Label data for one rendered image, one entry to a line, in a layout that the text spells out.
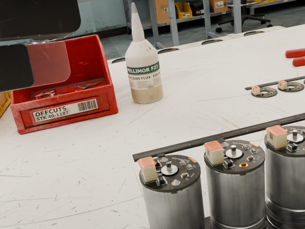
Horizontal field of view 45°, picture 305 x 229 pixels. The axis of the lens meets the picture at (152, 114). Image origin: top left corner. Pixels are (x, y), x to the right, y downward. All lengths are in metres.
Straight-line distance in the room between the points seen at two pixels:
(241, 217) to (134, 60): 0.24
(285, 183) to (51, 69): 0.12
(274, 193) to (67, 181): 0.16
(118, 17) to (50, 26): 4.39
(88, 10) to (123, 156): 4.24
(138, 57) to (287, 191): 0.23
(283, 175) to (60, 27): 0.11
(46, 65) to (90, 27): 4.34
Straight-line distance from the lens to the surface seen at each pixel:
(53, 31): 0.16
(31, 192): 0.28
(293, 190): 0.17
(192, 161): 0.15
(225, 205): 0.16
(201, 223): 0.16
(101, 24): 4.54
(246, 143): 0.16
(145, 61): 0.36
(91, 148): 0.31
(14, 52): 0.18
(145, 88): 0.37
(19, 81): 0.18
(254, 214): 0.16
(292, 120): 0.18
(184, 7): 4.48
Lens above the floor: 0.89
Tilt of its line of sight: 24 degrees down
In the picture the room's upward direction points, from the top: 9 degrees counter-clockwise
